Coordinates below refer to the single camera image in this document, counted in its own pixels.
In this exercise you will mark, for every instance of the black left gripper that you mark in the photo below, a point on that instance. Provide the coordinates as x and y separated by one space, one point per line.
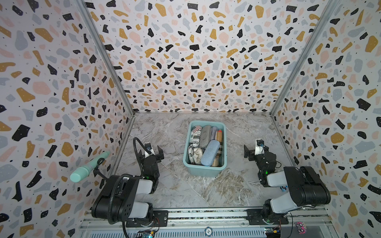
160 156

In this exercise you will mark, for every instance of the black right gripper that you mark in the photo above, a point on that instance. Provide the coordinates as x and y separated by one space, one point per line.
249 153

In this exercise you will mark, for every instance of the world map print glasses case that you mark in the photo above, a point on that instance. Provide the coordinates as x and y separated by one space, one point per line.
195 155

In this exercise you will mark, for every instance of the teal plastic storage box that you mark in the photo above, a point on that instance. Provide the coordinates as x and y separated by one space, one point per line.
220 161

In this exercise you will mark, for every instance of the light blue fabric glasses case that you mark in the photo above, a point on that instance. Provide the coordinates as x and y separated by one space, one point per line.
210 153

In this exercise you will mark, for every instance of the dark grey fabric glasses case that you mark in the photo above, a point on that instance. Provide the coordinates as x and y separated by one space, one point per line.
205 136

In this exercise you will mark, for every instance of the newspaper flag glasses case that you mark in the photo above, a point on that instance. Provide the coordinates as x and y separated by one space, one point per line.
195 136

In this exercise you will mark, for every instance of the long lilac fabric glasses case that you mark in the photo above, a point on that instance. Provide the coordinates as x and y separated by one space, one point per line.
214 133

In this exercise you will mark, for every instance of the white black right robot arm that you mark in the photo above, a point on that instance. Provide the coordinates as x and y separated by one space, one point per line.
304 188

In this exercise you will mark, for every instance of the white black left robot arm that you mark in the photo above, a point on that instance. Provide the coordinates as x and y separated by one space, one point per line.
117 200

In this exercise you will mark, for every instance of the mint green handheld microphone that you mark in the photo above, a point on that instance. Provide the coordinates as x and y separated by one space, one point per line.
84 171

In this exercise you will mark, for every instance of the pink toy car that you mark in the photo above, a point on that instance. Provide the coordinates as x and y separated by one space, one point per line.
301 228

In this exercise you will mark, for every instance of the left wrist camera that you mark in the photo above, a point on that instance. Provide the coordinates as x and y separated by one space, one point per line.
148 150

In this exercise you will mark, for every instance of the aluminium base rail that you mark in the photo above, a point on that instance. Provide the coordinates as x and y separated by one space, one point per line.
236 222

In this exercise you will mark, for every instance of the aluminium wall frame strip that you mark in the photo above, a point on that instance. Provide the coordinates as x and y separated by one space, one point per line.
85 15

